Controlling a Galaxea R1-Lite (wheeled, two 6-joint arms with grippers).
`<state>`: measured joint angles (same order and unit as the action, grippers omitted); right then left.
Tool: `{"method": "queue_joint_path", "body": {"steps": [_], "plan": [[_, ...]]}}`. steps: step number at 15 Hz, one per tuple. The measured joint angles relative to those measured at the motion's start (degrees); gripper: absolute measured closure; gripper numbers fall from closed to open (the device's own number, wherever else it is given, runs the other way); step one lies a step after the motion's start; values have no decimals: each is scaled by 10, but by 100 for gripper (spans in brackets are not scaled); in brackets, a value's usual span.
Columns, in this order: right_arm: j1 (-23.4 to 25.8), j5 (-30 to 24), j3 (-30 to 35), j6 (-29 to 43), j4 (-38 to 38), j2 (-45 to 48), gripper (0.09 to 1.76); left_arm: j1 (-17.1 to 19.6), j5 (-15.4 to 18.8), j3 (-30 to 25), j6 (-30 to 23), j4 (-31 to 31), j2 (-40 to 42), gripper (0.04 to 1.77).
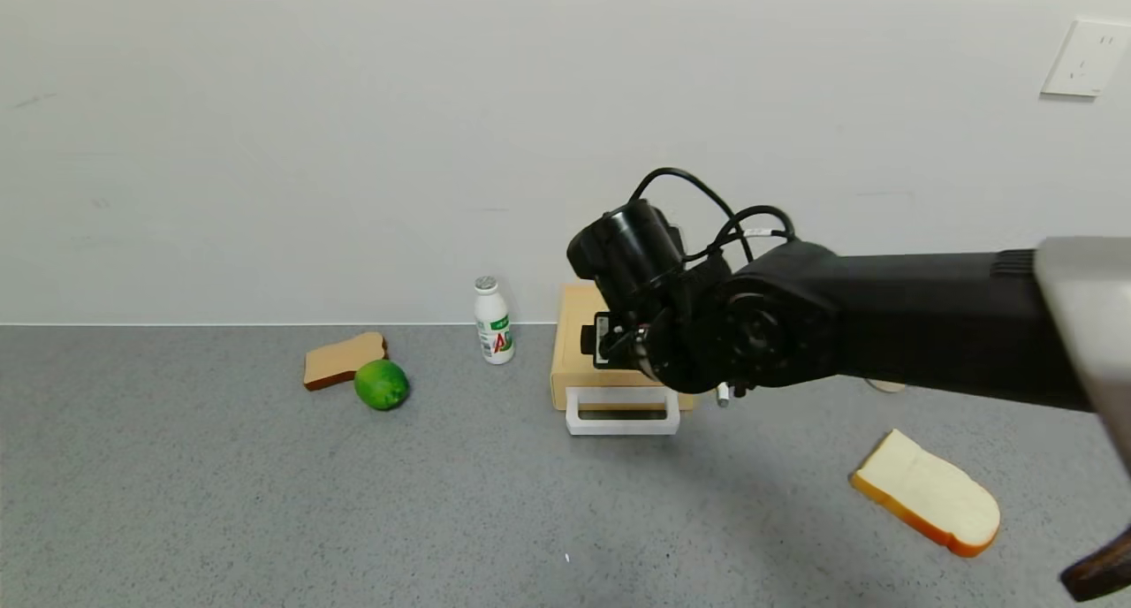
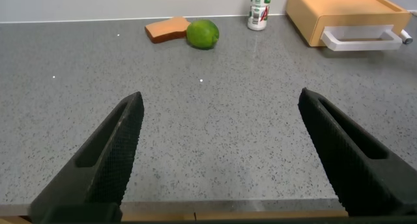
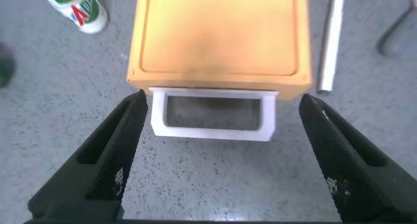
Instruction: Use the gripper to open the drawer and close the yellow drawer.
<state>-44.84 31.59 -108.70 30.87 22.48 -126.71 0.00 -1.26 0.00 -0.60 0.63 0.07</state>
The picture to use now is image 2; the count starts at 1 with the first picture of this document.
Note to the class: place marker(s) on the white marker pen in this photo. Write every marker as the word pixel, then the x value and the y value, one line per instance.
pixel 406 36

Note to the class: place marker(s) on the green lime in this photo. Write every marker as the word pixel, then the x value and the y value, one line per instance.
pixel 202 34

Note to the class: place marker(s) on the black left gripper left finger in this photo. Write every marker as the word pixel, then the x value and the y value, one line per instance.
pixel 104 162

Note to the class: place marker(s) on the yellow drawer cabinet case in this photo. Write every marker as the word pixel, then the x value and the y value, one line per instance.
pixel 325 2

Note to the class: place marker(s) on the white milk drink bottle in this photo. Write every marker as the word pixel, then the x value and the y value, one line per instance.
pixel 259 12

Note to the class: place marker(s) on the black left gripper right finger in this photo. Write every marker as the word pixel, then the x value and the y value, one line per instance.
pixel 352 159

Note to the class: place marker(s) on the brown toast slice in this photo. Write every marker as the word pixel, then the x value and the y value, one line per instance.
pixel 166 30

